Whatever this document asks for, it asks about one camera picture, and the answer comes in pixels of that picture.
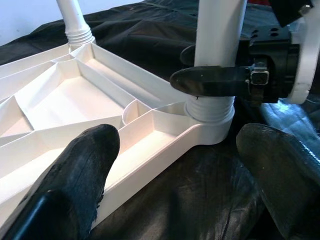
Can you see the black plastic table cover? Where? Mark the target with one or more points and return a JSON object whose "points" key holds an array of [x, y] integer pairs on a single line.
{"points": [[200, 187]]}

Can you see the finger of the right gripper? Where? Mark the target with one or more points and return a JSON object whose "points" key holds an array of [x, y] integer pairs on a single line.
{"points": [[188, 55], [210, 80]]}

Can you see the white plastic children table top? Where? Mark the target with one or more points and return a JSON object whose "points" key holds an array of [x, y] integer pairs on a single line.
{"points": [[75, 100]]}

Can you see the white plastic table leg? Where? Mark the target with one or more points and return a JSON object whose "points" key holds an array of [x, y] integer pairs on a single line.
{"points": [[71, 20], [215, 32]]}

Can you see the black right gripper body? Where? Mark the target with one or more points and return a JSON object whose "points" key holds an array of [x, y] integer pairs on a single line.
{"points": [[272, 62]]}

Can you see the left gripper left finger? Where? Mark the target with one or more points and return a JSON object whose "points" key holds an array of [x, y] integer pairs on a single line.
{"points": [[62, 187]]}

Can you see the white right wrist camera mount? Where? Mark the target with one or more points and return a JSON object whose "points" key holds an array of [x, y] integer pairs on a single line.
{"points": [[307, 62]]}

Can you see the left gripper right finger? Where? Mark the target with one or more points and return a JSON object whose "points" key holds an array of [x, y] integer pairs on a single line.
{"points": [[282, 175]]}

